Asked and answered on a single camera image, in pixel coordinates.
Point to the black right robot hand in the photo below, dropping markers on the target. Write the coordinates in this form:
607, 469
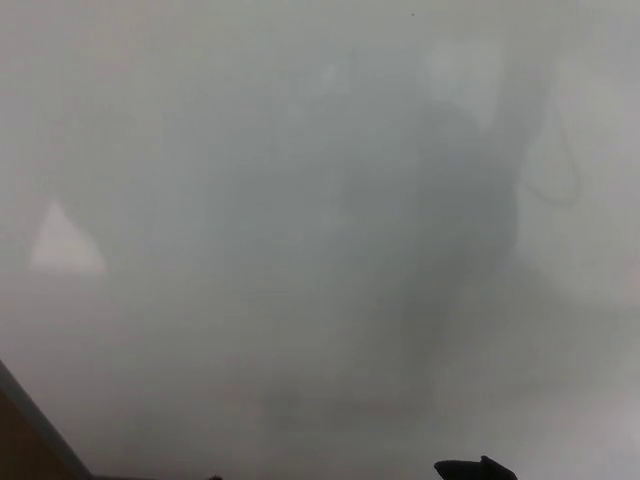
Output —
475, 471

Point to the whiteboard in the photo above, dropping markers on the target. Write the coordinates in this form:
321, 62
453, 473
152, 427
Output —
300, 150

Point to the grey whiteboard frame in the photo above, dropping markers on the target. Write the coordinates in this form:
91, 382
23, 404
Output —
30, 415

